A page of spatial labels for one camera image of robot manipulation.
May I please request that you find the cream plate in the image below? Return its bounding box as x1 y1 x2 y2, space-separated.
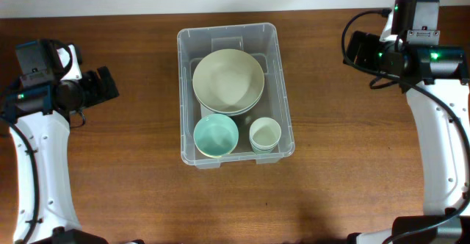
192 49 265 115
193 101 257 117

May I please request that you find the mint green small bowl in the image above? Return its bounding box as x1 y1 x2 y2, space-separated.
193 114 239 155

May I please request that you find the cream plastic cup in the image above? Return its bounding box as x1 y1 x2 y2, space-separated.
249 117 282 150

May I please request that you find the grey plastic cup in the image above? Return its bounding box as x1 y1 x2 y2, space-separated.
250 142 278 154

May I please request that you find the yellow small bowl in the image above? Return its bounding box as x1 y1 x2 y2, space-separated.
201 152 231 159

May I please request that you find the mint green plastic cup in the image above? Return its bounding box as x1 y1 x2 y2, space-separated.
252 146 275 154

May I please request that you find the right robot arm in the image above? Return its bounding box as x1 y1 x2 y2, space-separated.
341 0 469 244

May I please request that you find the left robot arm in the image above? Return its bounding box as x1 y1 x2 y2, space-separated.
1 39 119 243

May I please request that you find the white label in bin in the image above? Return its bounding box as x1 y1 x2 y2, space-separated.
200 105 213 118

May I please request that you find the clear plastic storage bin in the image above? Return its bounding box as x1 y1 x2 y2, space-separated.
177 23 295 169

